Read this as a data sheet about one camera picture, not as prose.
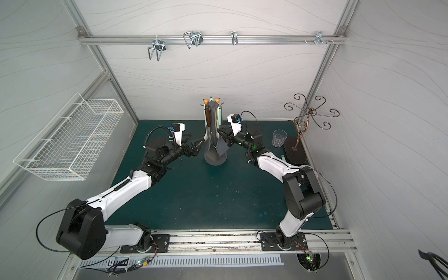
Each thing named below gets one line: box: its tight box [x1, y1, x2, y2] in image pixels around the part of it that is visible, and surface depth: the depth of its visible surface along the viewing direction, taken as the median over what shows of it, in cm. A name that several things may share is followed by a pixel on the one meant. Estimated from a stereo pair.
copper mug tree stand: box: [284, 93, 340, 152], surface depth 86 cm
